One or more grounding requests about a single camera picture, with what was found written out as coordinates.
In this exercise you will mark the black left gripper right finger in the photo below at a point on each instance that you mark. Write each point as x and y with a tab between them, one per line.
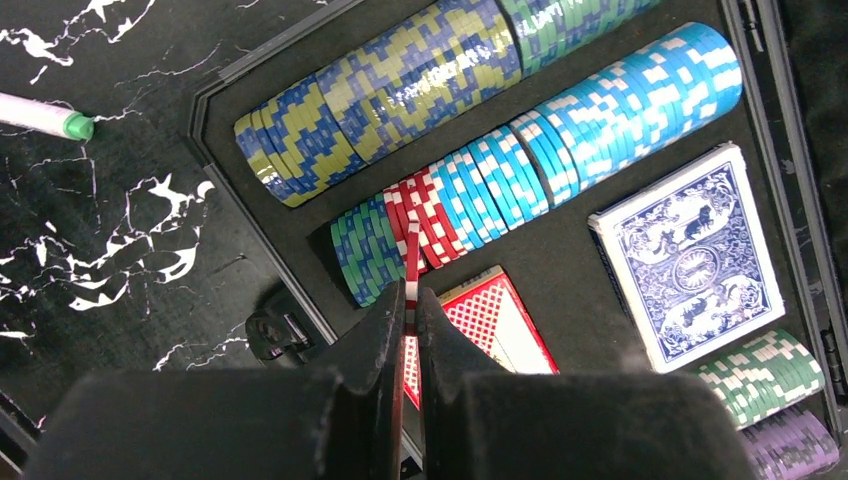
481	421

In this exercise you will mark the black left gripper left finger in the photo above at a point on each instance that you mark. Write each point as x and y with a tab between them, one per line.
337	417

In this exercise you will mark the red poker card deck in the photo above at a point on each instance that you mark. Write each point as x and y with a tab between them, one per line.
488	310

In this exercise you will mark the blue poker card deck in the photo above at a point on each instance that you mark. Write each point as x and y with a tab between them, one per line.
689	261

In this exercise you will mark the red white 100 chip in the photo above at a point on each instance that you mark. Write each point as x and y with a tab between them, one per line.
412	277

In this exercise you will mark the light blue chip stack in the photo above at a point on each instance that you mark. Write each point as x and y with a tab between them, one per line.
540	160

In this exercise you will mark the purple chip stack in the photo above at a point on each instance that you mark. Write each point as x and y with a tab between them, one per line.
792	444

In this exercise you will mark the green marker pen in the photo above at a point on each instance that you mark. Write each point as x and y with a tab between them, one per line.
49	119

